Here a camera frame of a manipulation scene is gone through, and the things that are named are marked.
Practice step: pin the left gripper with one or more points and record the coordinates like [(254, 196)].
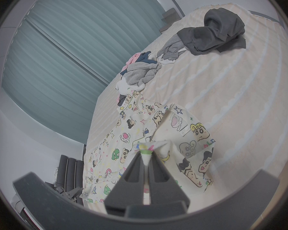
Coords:
[(66, 194)]

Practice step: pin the grey bedside table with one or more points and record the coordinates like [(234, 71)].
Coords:
[(169, 18)]

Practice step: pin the white printed pyjama top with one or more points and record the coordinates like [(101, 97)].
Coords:
[(134, 128)]

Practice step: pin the bed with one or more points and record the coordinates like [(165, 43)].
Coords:
[(230, 92)]

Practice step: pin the grey and white garment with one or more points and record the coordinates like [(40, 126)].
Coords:
[(170, 48)]

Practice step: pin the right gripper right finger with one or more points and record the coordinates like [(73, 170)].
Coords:
[(165, 188)]

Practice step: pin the dark grey garment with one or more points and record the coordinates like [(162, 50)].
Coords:
[(218, 30)]

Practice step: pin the pile of clothes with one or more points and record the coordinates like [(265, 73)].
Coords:
[(139, 73)]

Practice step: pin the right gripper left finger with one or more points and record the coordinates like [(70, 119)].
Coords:
[(129, 188)]

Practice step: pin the blue-green curtain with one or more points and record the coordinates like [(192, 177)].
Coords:
[(38, 80), (98, 20)]

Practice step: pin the black padded sofa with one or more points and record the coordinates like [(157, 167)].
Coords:
[(70, 171)]

